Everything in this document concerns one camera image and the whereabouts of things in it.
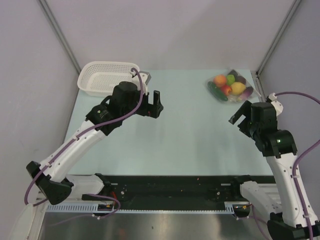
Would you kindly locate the green fake cucumber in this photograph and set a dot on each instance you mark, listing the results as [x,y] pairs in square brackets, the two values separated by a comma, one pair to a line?
[216,91]

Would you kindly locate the dark red fake plum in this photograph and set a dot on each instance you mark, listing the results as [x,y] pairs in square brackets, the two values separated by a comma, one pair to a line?
[241,79]

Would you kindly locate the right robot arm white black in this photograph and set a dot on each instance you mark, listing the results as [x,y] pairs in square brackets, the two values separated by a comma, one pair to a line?
[292,218]

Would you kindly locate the purple fake eggplant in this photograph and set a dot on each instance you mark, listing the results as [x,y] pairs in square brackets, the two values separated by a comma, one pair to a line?
[246,93]

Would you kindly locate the white slotted cable duct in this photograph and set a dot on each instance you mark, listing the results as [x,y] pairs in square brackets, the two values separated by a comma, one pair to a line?
[80,208]

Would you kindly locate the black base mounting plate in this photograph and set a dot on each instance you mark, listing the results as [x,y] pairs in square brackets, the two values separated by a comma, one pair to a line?
[173,193]

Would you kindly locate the red fake apple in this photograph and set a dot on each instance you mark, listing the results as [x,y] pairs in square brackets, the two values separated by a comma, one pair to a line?
[226,89]

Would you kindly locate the orange fake peach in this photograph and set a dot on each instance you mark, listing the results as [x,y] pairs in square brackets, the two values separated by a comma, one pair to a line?
[220,80]

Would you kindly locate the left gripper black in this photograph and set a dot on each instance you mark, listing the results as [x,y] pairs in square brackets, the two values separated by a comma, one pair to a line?
[149,110]

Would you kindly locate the white perforated plastic basket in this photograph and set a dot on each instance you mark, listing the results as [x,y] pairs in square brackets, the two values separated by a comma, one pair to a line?
[98,78]

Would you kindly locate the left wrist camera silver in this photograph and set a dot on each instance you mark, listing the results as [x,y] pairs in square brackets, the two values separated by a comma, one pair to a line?
[145,77]

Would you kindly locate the yellow fake lemon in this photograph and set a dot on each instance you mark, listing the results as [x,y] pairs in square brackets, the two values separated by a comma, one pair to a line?
[237,88]

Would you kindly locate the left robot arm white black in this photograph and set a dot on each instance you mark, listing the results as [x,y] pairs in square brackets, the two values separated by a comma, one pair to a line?
[50,175]

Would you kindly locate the clear polka dot zip bag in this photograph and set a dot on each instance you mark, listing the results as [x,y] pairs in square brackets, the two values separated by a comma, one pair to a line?
[232,98]

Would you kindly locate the green fake pepper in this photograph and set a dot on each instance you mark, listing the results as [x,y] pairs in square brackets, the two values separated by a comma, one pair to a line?
[230,79]

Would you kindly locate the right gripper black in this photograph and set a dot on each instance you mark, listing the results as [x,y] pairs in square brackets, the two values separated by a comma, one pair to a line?
[245,110]

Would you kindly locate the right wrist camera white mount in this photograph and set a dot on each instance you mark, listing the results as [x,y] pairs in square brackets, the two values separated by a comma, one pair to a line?
[272,98]

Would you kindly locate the dark brown fake fruit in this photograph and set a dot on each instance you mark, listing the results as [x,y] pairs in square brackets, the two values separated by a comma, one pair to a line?
[233,72]

